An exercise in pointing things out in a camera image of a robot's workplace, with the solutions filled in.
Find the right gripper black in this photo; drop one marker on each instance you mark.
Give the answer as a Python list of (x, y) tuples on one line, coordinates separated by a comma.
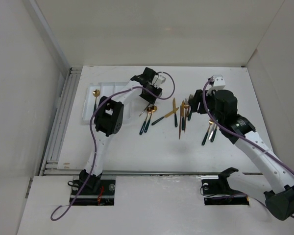
[(198, 97)]

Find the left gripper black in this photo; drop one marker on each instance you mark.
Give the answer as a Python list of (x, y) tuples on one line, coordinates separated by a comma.
[(150, 99)]

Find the silver spoon thin handle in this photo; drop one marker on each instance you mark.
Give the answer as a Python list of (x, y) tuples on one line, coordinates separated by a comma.
[(143, 110)]

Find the gold spoon green handle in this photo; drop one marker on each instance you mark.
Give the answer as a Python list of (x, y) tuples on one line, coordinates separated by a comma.
[(142, 130), (96, 94), (151, 110)]

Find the gold knife green handle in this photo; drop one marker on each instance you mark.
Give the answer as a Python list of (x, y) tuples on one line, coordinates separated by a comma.
[(165, 116), (175, 115)]

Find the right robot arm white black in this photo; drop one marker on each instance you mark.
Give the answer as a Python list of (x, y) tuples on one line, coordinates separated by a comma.
[(276, 189)]

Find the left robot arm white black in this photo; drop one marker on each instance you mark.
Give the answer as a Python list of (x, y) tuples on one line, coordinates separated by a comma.
[(107, 119)]

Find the white divided utensil tray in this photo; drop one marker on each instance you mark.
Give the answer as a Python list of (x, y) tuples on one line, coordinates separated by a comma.
[(106, 89)]

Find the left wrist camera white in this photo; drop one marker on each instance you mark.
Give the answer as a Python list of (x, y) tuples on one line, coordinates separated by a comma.
[(158, 80)]

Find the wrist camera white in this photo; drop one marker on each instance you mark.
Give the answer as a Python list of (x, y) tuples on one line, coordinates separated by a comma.
[(217, 82), (158, 80)]

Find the gold fork green handle right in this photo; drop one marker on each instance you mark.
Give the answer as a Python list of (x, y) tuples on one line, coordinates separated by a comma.
[(207, 132)]

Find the gold knife green handle upright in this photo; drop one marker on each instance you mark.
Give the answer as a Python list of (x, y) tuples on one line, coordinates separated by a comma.
[(175, 115)]

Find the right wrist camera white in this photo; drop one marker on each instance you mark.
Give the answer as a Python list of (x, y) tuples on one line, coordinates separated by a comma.
[(217, 82)]

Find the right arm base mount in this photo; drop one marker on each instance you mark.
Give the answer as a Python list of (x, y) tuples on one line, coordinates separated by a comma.
[(216, 190)]

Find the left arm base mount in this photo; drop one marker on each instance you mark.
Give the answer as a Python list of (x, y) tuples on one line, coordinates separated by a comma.
[(103, 194)]

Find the aluminium rail frame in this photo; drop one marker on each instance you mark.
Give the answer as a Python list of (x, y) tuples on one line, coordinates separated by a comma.
[(63, 109)]

